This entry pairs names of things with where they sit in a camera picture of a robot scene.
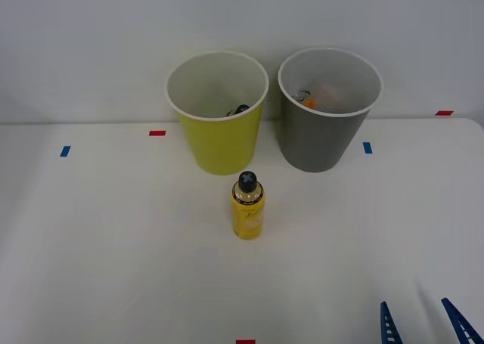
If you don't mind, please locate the grey plastic bin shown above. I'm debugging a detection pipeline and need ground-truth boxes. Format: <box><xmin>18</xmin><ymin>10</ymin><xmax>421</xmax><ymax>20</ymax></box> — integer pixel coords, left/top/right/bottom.
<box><xmin>278</xmin><ymin>47</ymin><xmax>384</xmax><ymax>173</ymax></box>

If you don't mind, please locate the yellow-green plastic bin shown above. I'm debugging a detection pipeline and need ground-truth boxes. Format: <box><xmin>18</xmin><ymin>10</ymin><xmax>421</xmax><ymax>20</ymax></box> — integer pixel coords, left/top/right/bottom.
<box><xmin>166</xmin><ymin>49</ymin><xmax>270</xmax><ymax>176</ymax></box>

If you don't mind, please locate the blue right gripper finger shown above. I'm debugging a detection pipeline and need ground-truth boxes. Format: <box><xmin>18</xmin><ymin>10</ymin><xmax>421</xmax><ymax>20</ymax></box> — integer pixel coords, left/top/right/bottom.
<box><xmin>379</xmin><ymin>300</ymin><xmax>403</xmax><ymax>344</ymax></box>
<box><xmin>440</xmin><ymin>297</ymin><xmax>484</xmax><ymax>344</ymax></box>

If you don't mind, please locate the yellow bottle with black cap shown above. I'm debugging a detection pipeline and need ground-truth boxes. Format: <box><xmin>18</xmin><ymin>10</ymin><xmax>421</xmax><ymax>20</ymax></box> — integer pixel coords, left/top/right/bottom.
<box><xmin>230</xmin><ymin>171</ymin><xmax>266</xmax><ymax>241</ymax></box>

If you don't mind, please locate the black can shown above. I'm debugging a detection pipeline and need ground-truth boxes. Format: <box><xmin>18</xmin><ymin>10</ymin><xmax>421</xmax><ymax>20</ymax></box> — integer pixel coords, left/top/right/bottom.
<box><xmin>225</xmin><ymin>104</ymin><xmax>251</xmax><ymax>117</ymax></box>

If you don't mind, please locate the orange and pale drink can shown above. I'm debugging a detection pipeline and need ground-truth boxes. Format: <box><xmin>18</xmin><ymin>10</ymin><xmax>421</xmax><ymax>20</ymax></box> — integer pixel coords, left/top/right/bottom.
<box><xmin>291</xmin><ymin>90</ymin><xmax>316</xmax><ymax>110</ymax></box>

